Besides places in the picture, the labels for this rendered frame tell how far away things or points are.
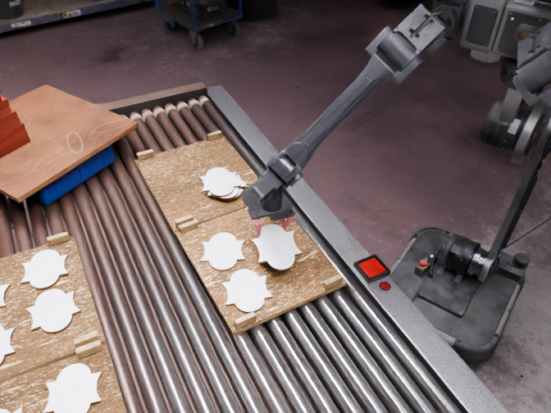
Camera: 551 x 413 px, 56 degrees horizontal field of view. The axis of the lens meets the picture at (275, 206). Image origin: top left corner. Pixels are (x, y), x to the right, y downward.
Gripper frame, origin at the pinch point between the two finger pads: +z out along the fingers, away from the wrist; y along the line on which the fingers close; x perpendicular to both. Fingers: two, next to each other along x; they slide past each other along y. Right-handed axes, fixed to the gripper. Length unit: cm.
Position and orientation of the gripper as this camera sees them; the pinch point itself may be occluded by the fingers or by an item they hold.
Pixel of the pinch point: (270, 230)
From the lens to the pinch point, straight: 145.6
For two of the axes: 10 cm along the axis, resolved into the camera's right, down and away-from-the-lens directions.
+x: -3.4, -5.9, 7.3
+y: 9.4, -1.9, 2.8
